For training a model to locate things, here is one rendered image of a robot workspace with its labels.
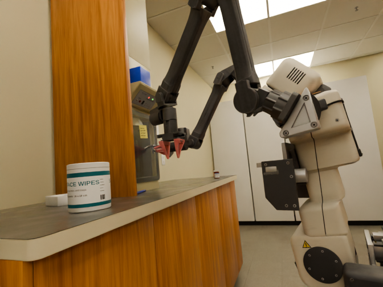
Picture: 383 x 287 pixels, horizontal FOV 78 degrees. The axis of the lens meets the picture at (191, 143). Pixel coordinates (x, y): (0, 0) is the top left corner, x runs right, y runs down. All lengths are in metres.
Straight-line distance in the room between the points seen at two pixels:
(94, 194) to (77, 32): 0.99
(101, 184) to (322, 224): 0.68
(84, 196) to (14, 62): 0.91
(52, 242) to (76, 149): 0.83
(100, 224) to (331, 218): 0.65
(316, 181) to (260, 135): 3.32
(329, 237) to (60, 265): 0.71
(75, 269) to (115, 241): 0.14
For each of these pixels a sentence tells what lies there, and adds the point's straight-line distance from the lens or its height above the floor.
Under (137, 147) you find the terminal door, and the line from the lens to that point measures 1.31.
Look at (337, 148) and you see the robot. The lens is 0.84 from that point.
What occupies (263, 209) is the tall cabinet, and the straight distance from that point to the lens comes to 4.20.
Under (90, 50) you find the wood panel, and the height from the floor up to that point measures 1.70.
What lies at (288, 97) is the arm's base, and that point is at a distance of 0.70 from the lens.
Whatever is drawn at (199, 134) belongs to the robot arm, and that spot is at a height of 1.22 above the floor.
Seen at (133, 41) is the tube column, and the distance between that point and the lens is 1.56.
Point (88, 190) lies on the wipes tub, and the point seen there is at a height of 1.00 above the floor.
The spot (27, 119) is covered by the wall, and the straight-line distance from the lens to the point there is 1.45.
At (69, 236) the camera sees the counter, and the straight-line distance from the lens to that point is 0.59.
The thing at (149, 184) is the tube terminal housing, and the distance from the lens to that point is 1.41.
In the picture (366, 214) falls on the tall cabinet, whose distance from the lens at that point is 4.32.
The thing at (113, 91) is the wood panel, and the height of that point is 1.45.
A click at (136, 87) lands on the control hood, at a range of 1.27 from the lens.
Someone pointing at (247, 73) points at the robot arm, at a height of 1.31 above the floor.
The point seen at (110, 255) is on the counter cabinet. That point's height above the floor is 0.83.
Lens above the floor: 1.04
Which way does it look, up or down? 6 degrees up
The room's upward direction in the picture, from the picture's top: 5 degrees counter-clockwise
